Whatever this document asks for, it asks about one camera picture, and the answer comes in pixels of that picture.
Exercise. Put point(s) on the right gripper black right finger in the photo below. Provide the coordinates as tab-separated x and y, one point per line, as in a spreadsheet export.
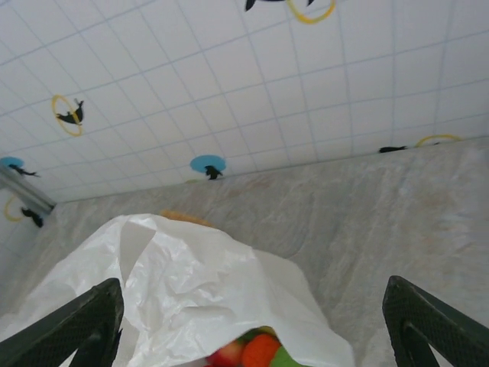
405	317

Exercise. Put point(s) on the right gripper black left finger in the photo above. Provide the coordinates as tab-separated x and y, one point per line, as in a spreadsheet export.
88	317

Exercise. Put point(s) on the white translucent plastic bag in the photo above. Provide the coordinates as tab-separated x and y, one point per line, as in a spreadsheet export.
191	275

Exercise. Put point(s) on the green toy apple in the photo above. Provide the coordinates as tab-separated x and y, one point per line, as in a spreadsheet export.
284	359

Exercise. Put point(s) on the red toy apple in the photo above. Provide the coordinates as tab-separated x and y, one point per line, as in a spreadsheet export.
225	355

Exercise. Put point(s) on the orange toy fruit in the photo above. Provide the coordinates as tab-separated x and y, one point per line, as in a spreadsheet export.
261	351

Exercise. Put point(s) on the yellow green toy pear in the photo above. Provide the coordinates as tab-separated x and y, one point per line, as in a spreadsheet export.
248	335

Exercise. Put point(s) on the woven fan-shaped tray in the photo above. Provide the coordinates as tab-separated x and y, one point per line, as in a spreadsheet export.
183	217

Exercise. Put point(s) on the blue circle fish sticker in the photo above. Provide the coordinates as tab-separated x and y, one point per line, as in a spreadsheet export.
9	162

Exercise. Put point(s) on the blue circle penguin sticker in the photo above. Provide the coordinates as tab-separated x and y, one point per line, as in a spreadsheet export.
208	163

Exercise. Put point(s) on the aluminium corner post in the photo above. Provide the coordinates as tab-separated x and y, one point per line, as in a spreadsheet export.
26	193

